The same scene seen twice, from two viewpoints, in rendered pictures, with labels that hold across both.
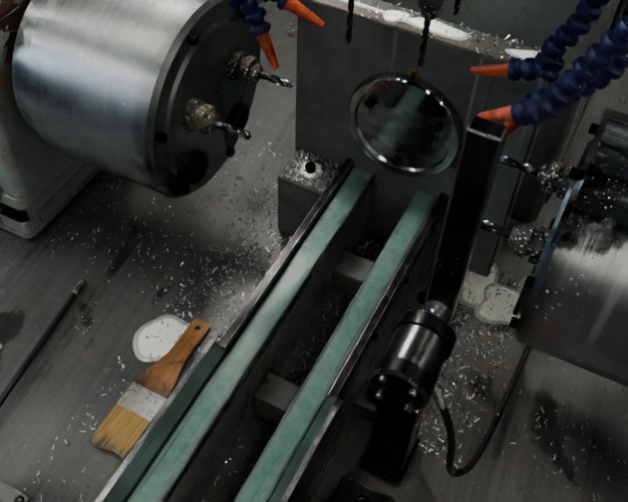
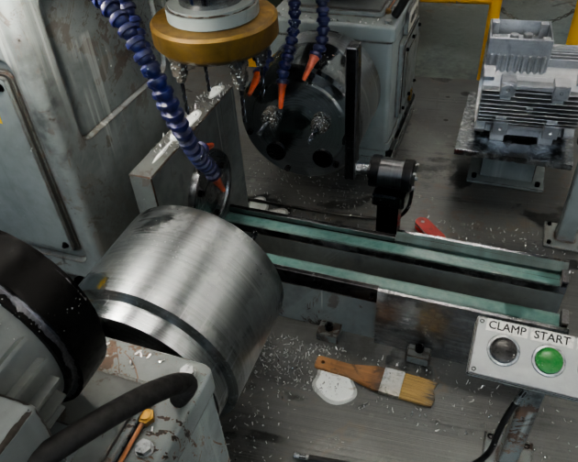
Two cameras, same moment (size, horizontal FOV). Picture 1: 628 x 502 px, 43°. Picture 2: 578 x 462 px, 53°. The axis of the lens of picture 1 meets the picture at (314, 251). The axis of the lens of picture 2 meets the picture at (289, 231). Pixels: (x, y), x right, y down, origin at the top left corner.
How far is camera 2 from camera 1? 0.98 m
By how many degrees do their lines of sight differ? 61
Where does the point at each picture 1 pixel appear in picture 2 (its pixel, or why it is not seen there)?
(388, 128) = (208, 200)
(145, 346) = (344, 394)
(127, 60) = (234, 255)
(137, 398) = (391, 384)
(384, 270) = (294, 228)
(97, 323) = (330, 434)
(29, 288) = not seen: outside the picture
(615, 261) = not seen: hidden behind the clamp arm
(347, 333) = (347, 238)
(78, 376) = (382, 433)
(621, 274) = not seen: hidden behind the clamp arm
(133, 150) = (278, 294)
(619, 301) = (364, 88)
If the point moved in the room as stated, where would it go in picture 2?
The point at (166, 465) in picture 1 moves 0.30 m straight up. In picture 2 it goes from (466, 301) to (500, 142)
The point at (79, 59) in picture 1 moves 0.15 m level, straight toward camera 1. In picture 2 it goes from (226, 294) to (336, 253)
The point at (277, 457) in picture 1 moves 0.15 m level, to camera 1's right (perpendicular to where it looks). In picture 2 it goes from (439, 256) to (417, 203)
